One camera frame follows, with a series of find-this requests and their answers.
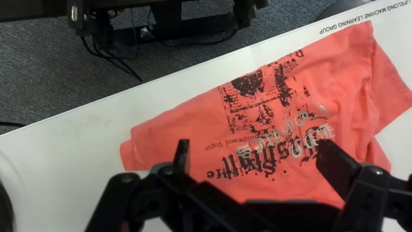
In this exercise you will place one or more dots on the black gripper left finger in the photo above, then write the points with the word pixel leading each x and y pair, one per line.
pixel 172 202

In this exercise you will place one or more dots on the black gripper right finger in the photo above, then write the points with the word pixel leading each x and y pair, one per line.
pixel 374 198

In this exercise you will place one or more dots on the peach printed shirt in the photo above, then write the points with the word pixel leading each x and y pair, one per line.
pixel 352 65

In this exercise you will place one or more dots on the black device with usb port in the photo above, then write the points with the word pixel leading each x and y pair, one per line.
pixel 172 13

